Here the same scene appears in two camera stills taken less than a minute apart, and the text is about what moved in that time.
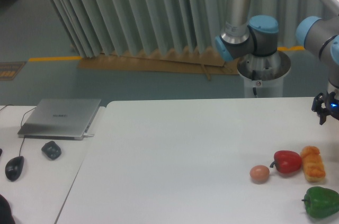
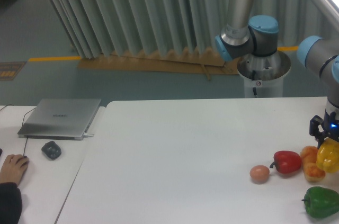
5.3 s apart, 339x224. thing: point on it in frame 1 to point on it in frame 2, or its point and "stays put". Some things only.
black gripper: (332, 105) to (330, 130)
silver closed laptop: (68, 119) stays put
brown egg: (259, 174) stays put
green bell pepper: (321, 202) stays put
